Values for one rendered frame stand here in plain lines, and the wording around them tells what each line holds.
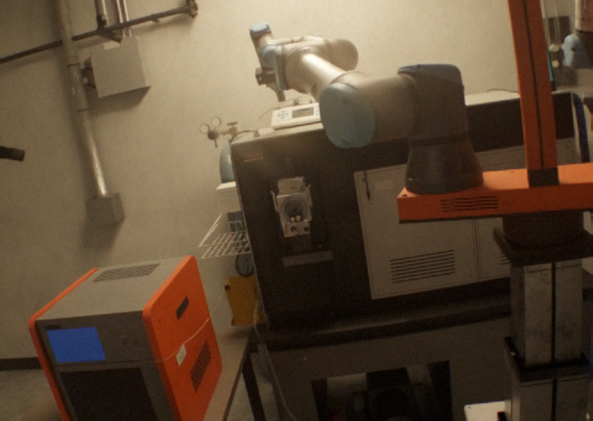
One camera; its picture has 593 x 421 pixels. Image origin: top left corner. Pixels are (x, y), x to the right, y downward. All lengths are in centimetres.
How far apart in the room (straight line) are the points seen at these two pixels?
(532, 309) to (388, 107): 46
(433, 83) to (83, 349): 104
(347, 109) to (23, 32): 277
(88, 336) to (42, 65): 225
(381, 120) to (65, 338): 95
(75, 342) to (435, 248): 118
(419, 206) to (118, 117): 236
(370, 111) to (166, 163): 221
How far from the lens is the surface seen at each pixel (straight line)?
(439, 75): 85
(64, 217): 328
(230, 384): 159
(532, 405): 105
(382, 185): 161
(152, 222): 301
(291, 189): 154
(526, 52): 83
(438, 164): 86
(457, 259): 174
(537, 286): 93
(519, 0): 83
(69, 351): 134
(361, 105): 79
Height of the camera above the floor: 155
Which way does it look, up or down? 11 degrees down
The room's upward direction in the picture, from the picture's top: 10 degrees counter-clockwise
